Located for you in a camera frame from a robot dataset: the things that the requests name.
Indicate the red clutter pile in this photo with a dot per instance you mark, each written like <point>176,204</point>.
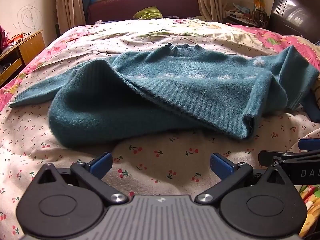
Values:
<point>15,38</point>

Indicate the dark cloth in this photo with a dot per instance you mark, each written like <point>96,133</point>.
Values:
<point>312,108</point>

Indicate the dark wooden headboard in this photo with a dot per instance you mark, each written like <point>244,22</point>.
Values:
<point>295,12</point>

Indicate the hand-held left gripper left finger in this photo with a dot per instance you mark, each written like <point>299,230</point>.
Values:
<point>102,165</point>

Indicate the yellow toy figure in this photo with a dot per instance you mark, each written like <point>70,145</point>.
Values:
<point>259,1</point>

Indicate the wooden desk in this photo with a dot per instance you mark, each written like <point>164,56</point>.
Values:
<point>31,46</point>

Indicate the teal knit sweater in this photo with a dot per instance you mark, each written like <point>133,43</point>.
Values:
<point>180,85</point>

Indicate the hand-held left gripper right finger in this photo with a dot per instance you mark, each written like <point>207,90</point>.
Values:
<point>220,166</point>

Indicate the cherry print bed cover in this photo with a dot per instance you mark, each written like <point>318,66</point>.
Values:
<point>162,160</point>

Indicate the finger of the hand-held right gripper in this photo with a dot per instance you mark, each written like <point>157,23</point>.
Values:
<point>308,143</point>
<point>271,156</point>

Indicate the cluttered nightstand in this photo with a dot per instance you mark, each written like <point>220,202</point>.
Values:
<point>240,13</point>

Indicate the green cloth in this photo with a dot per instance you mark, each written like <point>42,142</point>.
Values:
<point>148,12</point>

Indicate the maroon upholstered headboard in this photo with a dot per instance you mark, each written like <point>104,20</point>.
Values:
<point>120,6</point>

